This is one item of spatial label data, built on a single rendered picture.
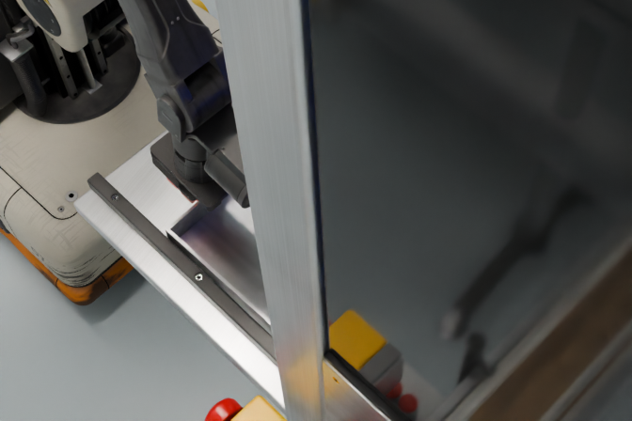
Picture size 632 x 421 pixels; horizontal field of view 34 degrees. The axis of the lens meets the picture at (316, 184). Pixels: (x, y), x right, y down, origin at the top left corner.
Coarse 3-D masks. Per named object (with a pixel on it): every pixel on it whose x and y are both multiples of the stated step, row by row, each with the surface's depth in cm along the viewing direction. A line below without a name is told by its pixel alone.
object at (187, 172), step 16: (160, 144) 119; (160, 160) 118; (176, 160) 115; (176, 176) 117; (192, 176) 116; (208, 176) 116; (192, 192) 117; (208, 192) 117; (224, 192) 117; (208, 208) 116
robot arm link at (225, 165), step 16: (160, 112) 104; (176, 112) 101; (224, 112) 107; (176, 128) 104; (208, 128) 106; (224, 128) 106; (208, 144) 105; (224, 144) 106; (208, 160) 108; (224, 160) 106; (240, 160) 105; (224, 176) 107; (240, 176) 106; (240, 192) 107
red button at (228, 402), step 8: (224, 400) 103; (232, 400) 103; (216, 408) 102; (224, 408) 102; (232, 408) 102; (240, 408) 103; (208, 416) 102; (216, 416) 102; (224, 416) 102; (232, 416) 103
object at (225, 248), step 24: (192, 216) 126; (216, 216) 128; (240, 216) 128; (192, 240) 127; (216, 240) 127; (240, 240) 127; (216, 264) 125; (240, 264) 125; (240, 288) 123; (264, 312) 122
